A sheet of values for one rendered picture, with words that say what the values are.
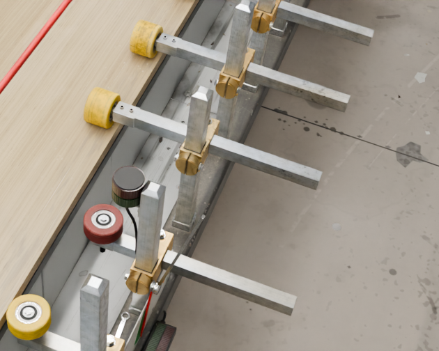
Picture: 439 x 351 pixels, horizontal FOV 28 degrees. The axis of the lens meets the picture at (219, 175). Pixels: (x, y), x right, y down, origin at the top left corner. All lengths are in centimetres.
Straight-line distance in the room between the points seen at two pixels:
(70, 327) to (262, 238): 110
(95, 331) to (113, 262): 59
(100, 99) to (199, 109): 26
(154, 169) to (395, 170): 124
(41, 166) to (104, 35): 44
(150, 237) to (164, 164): 62
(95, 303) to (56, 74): 79
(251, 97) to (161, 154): 29
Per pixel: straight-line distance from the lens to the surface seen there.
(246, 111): 229
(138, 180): 157
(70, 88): 202
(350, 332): 278
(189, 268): 177
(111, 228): 175
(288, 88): 201
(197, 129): 176
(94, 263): 205
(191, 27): 239
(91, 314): 143
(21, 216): 179
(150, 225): 162
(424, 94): 355
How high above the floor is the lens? 232
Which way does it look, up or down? 50 degrees down
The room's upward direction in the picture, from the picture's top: 11 degrees clockwise
